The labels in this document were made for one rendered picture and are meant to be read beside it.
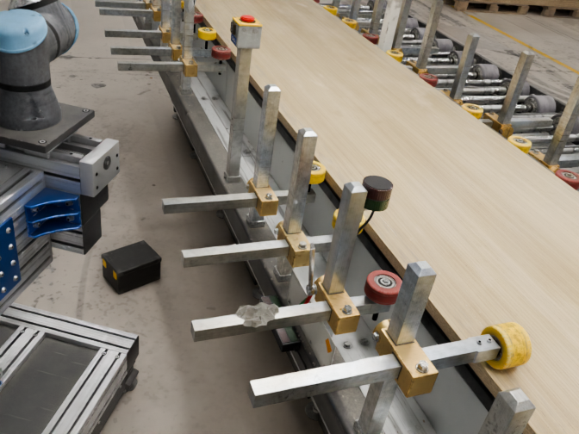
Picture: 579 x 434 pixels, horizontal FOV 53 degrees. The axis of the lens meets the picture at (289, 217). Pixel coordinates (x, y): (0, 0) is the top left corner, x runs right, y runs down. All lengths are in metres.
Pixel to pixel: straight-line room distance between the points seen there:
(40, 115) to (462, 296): 1.02
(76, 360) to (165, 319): 0.53
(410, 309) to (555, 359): 0.38
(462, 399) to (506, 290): 0.26
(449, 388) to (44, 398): 1.17
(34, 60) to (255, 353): 1.38
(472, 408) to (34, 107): 1.14
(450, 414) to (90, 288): 1.67
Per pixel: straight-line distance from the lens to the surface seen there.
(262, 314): 1.18
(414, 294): 0.97
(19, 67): 1.42
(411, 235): 1.46
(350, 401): 1.30
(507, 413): 0.85
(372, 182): 1.15
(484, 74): 3.13
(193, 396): 2.16
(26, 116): 1.45
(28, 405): 1.92
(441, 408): 1.38
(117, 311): 2.46
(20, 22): 1.42
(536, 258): 1.54
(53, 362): 2.01
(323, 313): 1.24
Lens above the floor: 1.67
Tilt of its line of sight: 33 degrees down
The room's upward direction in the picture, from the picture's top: 9 degrees clockwise
